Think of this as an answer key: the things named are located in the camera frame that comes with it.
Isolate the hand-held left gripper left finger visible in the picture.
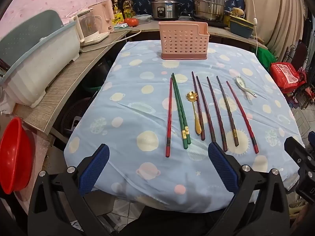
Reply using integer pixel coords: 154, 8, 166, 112
28, 143, 110, 236

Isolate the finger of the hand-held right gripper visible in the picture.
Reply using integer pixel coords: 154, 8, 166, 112
284, 136, 315, 172

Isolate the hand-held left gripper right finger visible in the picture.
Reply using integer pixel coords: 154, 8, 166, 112
208, 141, 291, 236

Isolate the green chopstick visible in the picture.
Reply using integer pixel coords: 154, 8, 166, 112
172, 72, 192, 145
171, 76, 189, 149

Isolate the gold flower spoon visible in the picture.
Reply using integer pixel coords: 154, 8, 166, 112
186, 91, 202, 135

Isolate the maroon chopstick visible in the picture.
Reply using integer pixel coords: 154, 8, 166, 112
207, 76, 228, 152
191, 71, 205, 141
196, 76, 216, 143

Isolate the black and red chopstick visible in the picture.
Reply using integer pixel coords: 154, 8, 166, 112
216, 76, 240, 147

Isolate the white ceramic spoon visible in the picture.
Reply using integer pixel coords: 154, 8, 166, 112
235, 76, 258, 98
240, 85, 254, 105

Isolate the pink perforated utensil basket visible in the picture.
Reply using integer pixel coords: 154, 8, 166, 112
158, 21, 209, 61

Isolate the dark plastic basket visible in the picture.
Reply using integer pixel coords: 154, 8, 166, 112
60, 98, 86, 138

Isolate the red printed bag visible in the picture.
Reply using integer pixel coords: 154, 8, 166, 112
270, 63, 301, 94

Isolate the blue planet print tablecloth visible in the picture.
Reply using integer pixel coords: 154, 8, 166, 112
63, 39, 304, 213

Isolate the red plastic basin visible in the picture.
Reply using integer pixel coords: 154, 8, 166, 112
0, 117, 35, 195

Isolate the wooden counter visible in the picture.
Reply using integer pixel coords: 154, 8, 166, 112
15, 16, 267, 136

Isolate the green plastic bag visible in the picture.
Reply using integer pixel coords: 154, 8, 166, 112
257, 47, 277, 69

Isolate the white dish rack teal lid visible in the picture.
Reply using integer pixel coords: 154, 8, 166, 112
0, 10, 83, 109

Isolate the stack of teal bowls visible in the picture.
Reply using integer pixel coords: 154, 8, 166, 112
229, 15, 256, 38

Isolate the glass kettle white base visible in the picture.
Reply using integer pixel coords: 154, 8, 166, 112
70, 8, 110, 47

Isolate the beige curtain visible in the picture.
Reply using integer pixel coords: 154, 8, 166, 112
244, 0, 306, 64

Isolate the black induction cooktop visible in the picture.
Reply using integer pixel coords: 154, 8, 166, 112
189, 15, 228, 29

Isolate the bottle with yellow label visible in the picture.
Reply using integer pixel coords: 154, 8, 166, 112
112, 0, 123, 26

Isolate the pink electric kettle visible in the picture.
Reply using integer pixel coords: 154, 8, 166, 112
88, 0, 115, 33

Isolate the clear food container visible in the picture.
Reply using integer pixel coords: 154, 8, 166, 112
134, 15, 152, 25

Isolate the yellow cooking oil bottle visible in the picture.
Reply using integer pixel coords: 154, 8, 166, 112
122, 0, 134, 19

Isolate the stainless steel steamer pot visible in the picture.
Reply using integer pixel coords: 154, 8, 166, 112
193, 0, 225, 21

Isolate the silver rice cooker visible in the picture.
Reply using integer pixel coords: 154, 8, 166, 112
151, 0, 180, 21

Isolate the white kettle power cord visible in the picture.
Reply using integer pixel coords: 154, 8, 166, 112
81, 29, 142, 53

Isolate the white cable with switch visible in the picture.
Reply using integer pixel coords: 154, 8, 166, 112
247, 0, 259, 62

